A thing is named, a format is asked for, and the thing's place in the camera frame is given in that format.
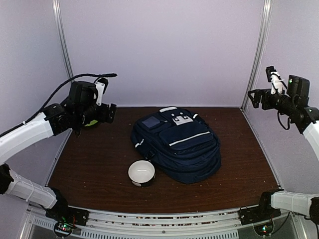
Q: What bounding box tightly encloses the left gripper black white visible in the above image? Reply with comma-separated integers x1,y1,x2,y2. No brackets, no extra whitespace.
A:
76,102,117,127

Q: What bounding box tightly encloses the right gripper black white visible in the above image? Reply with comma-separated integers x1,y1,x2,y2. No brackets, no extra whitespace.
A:
248,88,296,116

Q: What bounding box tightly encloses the white black bowl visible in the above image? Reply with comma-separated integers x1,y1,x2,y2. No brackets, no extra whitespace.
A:
128,160,156,187

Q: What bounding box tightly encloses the navy blue student backpack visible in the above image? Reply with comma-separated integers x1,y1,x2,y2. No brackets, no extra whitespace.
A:
131,106,221,184

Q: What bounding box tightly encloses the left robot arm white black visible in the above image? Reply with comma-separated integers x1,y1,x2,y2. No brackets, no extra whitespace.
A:
0,73,117,221

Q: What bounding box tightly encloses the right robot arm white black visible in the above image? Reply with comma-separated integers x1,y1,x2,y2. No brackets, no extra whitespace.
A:
248,66,319,225

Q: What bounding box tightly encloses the green plate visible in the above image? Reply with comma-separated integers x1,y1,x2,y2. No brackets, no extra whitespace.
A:
84,120,99,128

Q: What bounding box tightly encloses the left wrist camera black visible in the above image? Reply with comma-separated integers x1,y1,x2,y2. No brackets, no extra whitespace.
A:
68,81,98,106

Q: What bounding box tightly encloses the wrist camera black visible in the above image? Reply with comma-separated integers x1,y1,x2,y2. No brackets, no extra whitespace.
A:
68,81,98,106
266,66,276,83

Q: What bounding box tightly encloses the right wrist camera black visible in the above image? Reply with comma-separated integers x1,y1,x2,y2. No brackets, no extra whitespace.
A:
266,66,276,83

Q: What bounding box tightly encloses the right aluminium corner post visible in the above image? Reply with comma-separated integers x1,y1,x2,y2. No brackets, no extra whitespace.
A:
241,0,273,112

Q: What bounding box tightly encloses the aluminium corner post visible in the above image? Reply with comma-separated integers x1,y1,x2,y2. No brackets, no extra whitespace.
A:
52,0,79,89
241,0,273,112

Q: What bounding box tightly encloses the aluminium front rail frame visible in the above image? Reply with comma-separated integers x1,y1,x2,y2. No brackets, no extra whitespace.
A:
19,195,307,239

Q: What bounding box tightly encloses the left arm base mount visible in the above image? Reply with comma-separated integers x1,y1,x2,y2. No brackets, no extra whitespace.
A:
43,198,89,239

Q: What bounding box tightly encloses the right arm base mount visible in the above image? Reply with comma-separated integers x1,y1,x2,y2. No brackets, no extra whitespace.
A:
238,189,281,237

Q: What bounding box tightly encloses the left aluminium corner post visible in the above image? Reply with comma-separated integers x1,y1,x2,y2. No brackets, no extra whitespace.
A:
52,0,79,89

